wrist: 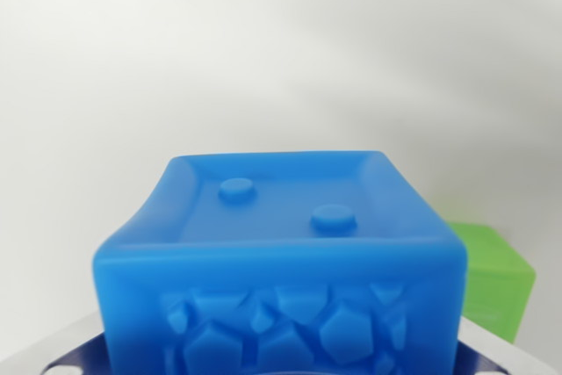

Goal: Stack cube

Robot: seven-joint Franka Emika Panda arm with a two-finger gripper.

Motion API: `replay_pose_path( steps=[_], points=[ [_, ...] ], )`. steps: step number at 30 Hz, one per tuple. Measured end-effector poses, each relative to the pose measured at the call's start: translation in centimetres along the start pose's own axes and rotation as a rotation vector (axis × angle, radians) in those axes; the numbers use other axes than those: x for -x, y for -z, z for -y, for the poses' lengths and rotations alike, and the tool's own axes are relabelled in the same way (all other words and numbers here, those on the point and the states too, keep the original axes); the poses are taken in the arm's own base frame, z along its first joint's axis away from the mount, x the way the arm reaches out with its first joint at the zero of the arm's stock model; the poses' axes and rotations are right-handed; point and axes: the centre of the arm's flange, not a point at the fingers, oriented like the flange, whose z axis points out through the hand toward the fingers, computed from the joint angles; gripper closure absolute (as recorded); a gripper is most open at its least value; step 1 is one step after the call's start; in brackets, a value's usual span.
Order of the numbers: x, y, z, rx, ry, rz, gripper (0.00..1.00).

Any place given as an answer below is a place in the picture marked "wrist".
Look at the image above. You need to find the black-padded silver gripper right finger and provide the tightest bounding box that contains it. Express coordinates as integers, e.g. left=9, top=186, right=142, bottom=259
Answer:
left=457, top=320, right=555, bottom=375

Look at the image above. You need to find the black-padded silver gripper left finger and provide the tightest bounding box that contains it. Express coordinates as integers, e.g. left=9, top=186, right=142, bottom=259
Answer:
left=41, top=311, right=107, bottom=375

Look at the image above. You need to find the blue textured cube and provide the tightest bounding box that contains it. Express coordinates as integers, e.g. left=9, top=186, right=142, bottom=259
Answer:
left=91, top=150, right=468, bottom=375

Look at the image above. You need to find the green textured cube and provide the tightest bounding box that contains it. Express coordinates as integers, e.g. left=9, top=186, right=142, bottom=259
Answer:
left=446, top=221, right=539, bottom=343

